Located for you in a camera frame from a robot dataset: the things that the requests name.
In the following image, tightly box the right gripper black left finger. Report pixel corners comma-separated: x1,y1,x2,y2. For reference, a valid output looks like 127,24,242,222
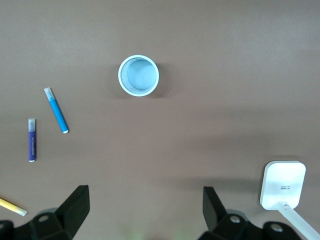
14,184,90,240

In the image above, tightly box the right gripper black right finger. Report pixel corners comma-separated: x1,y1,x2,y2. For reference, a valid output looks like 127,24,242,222
197,186,301,240

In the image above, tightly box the blue marker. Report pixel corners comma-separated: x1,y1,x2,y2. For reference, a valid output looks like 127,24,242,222
44,87,70,134

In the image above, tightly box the yellow marker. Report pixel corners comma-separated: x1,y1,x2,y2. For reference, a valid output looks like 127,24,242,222
0,197,28,217

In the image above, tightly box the white lamp stand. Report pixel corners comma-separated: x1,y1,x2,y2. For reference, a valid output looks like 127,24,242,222
259,160,320,240

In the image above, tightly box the purple marker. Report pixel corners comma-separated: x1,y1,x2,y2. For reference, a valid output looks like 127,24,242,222
27,118,38,163

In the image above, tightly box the light blue plastic cup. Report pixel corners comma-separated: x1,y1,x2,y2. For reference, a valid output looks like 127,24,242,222
117,54,160,98

